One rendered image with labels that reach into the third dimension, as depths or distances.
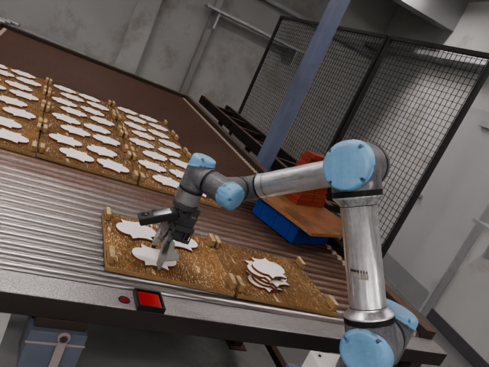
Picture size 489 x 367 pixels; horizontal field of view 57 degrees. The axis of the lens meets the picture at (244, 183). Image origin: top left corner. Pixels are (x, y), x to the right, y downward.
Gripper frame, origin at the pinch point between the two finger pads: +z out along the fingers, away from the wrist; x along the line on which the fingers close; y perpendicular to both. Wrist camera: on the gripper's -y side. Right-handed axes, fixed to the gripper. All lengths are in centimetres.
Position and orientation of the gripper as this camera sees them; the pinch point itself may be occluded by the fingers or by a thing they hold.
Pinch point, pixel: (153, 257)
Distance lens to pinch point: 142.7
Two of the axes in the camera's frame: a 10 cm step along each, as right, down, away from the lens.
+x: -3.1, -3.8, 8.7
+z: -4.1, 8.8, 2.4
